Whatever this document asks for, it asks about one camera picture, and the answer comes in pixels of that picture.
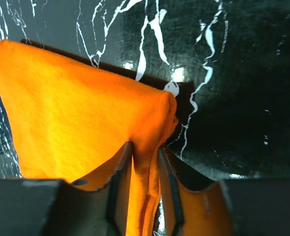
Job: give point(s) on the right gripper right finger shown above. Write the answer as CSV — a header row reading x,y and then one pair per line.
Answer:
x,y
194,205

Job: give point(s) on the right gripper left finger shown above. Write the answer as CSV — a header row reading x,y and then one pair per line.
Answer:
x,y
53,207

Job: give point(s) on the orange t shirt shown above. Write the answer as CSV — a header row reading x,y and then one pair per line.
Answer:
x,y
68,118

